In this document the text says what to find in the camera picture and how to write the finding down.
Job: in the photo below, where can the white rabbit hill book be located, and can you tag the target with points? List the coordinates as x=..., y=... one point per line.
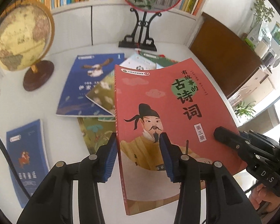
x=138, y=62

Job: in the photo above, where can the green potted plant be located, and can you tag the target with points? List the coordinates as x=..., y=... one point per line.
x=261, y=13

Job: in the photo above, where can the green white carton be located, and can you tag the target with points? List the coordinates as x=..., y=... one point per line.
x=259, y=33

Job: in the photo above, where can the white bookshelf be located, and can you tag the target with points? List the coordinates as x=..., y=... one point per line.
x=112, y=20

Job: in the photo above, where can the antique yellow desk globe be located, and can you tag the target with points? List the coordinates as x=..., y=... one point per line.
x=26, y=35

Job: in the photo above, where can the dark blue fairy tale book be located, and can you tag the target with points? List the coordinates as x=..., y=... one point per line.
x=26, y=148

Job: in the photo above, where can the pink poetry book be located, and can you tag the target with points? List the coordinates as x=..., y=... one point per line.
x=178, y=100

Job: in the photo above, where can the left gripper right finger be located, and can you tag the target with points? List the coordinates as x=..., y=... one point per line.
x=171, y=155

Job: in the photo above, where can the person's right hand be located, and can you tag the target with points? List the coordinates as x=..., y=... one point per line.
x=266, y=203

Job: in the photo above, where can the brown wooden cabinet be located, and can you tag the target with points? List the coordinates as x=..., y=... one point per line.
x=230, y=61

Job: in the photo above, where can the blue eagle cover book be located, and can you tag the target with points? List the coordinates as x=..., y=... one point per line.
x=87, y=71

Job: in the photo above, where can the black carved fan stand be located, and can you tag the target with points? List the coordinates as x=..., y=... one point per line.
x=140, y=36

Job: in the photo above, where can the olive flower cover book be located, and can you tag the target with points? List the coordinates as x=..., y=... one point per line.
x=103, y=93

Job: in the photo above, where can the teal green leaf book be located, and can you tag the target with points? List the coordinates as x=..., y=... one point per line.
x=96, y=132

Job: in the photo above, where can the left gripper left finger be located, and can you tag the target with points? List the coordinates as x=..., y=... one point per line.
x=106, y=156

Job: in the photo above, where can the dark green insect book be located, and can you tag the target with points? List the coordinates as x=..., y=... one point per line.
x=160, y=60

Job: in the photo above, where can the white cup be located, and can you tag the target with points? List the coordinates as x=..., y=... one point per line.
x=262, y=47

